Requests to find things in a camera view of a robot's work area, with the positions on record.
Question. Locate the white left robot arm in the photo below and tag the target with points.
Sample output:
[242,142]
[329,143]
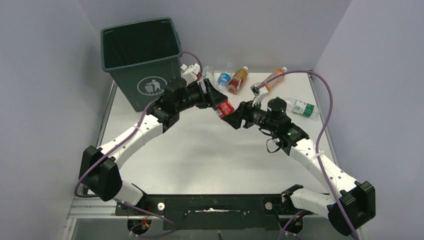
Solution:
[100,166]

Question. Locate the orange juice bottle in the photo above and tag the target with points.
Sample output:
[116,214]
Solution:
[271,81]

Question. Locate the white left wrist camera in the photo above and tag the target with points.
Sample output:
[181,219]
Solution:
[190,73]

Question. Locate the clear bottle green cap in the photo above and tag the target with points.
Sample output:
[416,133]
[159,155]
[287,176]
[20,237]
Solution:
[302,108]

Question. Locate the dark green trash bin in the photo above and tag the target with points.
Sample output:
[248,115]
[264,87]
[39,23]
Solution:
[141,57]

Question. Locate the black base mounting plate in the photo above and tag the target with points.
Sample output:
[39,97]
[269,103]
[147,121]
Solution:
[214,212]

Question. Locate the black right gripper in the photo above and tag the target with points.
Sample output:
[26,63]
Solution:
[243,112]

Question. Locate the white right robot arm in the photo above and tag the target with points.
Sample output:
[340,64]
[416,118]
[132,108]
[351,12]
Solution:
[352,204]

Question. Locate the clear bottle red cap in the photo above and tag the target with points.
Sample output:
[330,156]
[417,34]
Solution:
[224,109]

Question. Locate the brown tea bottle red label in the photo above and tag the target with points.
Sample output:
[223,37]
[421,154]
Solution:
[235,83]

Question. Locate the clear bottle blue label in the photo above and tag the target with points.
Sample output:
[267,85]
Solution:
[225,77]

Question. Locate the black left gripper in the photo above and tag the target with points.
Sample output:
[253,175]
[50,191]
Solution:
[207,100]

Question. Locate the aluminium frame rail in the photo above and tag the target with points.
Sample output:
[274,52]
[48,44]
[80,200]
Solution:
[93,219]

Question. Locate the white blue label bottle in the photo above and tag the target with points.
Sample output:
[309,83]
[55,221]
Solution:
[208,73]

